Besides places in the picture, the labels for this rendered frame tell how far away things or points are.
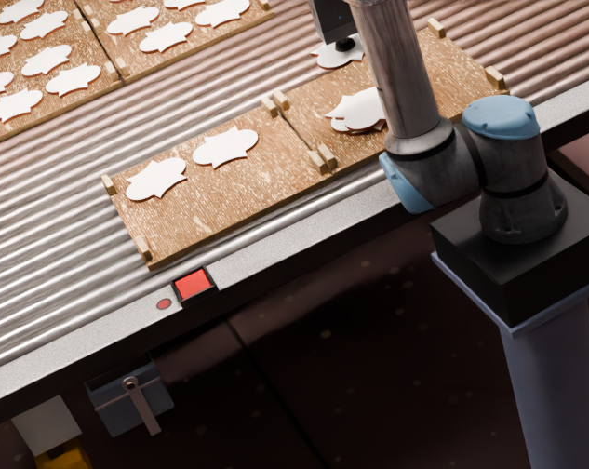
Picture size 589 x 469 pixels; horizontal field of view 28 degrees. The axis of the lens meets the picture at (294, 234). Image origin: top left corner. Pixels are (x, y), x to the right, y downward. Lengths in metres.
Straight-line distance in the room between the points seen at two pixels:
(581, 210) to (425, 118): 0.35
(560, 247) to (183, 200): 0.82
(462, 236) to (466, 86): 0.51
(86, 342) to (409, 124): 0.76
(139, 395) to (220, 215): 0.39
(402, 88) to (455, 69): 0.72
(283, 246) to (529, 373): 0.52
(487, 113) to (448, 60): 0.65
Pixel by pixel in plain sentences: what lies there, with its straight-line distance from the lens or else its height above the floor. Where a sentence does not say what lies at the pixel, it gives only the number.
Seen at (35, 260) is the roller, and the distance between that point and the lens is 2.49.
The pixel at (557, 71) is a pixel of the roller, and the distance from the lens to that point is 2.51.
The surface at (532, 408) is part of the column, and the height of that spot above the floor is 0.54.
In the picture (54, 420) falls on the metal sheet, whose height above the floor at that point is 0.80.
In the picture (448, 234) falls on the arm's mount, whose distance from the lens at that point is 2.09.
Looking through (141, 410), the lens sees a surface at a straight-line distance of 2.30.
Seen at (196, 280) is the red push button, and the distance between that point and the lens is 2.22.
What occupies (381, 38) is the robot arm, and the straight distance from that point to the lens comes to 1.81.
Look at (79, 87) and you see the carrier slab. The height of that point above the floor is 0.95.
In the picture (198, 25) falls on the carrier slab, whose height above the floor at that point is 0.94.
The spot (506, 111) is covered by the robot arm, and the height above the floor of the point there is 1.19.
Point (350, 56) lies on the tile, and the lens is 2.34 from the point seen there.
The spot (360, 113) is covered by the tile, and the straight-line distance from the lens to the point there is 2.45.
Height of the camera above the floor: 2.31
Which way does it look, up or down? 38 degrees down
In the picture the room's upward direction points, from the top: 20 degrees counter-clockwise
